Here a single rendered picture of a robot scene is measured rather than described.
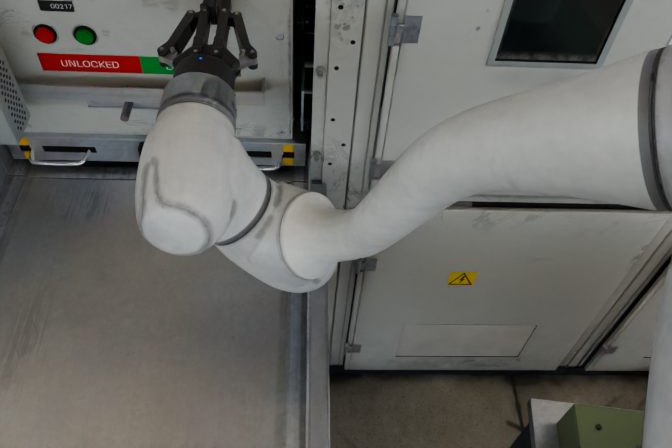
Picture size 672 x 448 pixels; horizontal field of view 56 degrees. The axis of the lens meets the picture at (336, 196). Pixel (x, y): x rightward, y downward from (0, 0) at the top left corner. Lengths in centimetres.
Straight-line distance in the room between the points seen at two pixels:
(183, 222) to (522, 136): 34
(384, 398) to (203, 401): 99
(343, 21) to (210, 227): 43
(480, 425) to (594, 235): 74
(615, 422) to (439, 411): 90
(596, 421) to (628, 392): 106
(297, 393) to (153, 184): 44
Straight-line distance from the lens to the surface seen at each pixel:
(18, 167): 131
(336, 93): 104
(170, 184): 63
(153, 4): 101
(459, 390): 195
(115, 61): 109
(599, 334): 187
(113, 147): 122
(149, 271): 110
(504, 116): 44
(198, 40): 85
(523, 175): 44
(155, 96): 107
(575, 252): 146
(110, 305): 108
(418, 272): 143
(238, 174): 68
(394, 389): 192
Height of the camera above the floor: 175
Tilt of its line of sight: 50 degrees down
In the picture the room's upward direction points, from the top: 5 degrees clockwise
